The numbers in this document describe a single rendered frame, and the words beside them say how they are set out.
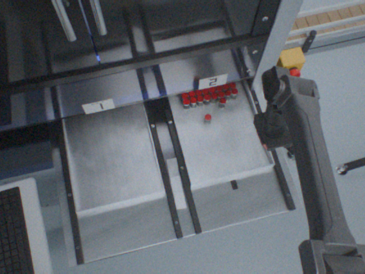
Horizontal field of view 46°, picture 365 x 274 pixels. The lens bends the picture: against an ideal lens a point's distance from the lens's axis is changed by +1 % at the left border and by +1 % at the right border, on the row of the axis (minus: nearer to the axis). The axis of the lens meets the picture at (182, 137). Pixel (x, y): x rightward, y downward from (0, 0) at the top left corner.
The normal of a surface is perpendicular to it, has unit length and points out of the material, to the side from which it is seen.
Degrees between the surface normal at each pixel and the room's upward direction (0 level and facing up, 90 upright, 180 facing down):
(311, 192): 70
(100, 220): 0
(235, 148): 0
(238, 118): 0
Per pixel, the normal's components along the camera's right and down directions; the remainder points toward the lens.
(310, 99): 0.31, -0.52
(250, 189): 0.01, -0.36
